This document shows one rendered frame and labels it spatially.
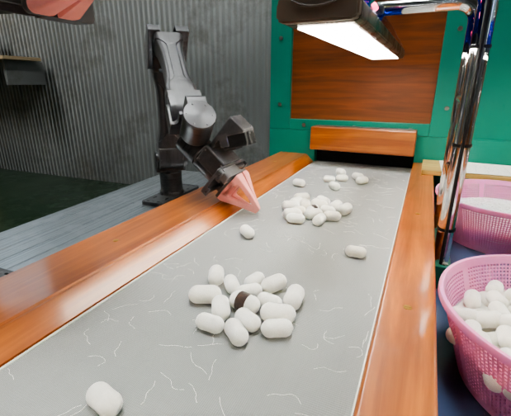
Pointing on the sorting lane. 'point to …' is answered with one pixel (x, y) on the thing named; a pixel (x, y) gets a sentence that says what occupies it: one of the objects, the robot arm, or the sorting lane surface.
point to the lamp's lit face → (350, 40)
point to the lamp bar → (299, 11)
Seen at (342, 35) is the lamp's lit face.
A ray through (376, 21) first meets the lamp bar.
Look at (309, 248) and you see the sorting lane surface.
